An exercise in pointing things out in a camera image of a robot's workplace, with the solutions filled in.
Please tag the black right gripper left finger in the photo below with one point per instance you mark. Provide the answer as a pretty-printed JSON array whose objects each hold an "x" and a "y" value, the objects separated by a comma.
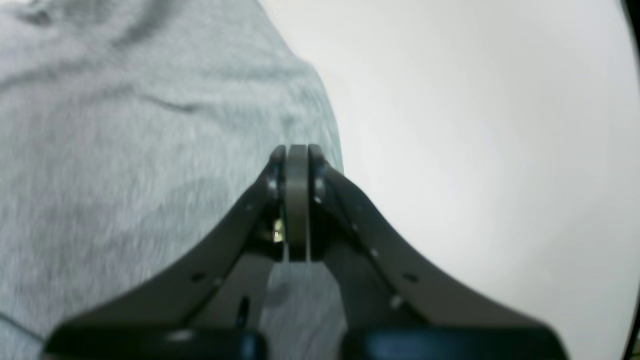
[{"x": 205, "y": 306}]

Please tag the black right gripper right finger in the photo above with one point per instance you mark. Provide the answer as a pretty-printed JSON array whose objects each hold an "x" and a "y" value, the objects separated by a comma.
[{"x": 398, "y": 305}]

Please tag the grey T-shirt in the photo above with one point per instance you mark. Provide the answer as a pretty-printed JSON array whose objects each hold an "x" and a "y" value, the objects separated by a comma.
[{"x": 128, "y": 129}]

